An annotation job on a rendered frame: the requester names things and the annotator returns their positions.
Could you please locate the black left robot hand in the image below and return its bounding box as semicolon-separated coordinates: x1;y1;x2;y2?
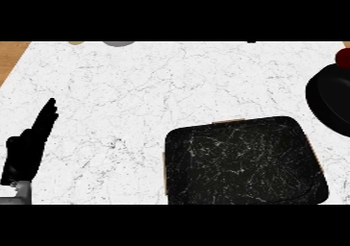
0;97;60;186

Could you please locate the dark red pot handle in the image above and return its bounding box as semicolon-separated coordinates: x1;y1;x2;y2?
333;46;350;70

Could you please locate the black round pot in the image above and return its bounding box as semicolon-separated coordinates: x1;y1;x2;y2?
304;62;350;139

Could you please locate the black marbled square tray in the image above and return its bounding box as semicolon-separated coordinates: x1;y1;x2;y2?
162;115;332;206

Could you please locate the grey round object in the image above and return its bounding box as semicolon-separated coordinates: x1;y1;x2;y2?
101;40;137;48

